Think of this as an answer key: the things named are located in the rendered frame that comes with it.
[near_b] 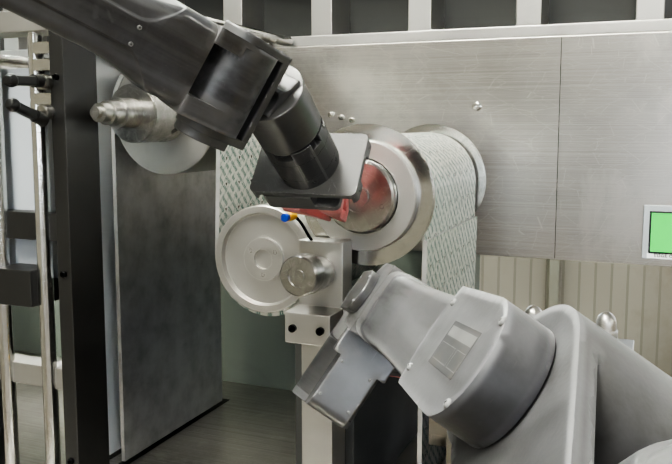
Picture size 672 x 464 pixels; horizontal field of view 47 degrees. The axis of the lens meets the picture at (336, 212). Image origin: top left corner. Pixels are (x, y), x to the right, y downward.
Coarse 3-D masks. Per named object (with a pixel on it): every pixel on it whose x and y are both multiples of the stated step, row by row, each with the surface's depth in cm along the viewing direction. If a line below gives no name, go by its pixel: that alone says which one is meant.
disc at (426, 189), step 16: (352, 128) 80; (368, 128) 79; (384, 128) 79; (400, 144) 78; (416, 160) 78; (416, 176) 78; (432, 176) 78; (432, 192) 78; (432, 208) 78; (416, 224) 79; (400, 240) 79; (416, 240) 79; (352, 256) 82; (368, 256) 81; (384, 256) 80; (400, 256) 80
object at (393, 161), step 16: (384, 144) 78; (384, 160) 78; (400, 160) 78; (400, 176) 78; (400, 192) 78; (416, 192) 78; (400, 208) 78; (416, 208) 78; (320, 224) 82; (336, 224) 81; (400, 224) 78; (352, 240) 80; (368, 240) 80; (384, 240) 79
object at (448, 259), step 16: (464, 224) 94; (432, 240) 81; (448, 240) 87; (464, 240) 94; (432, 256) 81; (448, 256) 87; (464, 256) 95; (432, 272) 81; (448, 272) 88; (464, 272) 95; (448, 288) 88
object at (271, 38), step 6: (210, 18) 96; (222, 24) 98; (246, 30) 104; (252, 30) 105; (258, 30) 107; (258, 36) 107; (264, 36) 109; (270, 36) 110; (276, 36) 112; (282, 36) 114; (288, 36) 117; (270, 42) 112; (276, 42) 113; (282, 42) 114; (288, 42) 116
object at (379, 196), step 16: (368, 160) 79; (368, 176) 78; (384, 176) 77; (368, 192) 78; (384, 192) 77; (352, 208) 79; (368, 208) 79; (384, 208) 78; (352, 224) 79; (368, 224) 78; (384, 224) 79
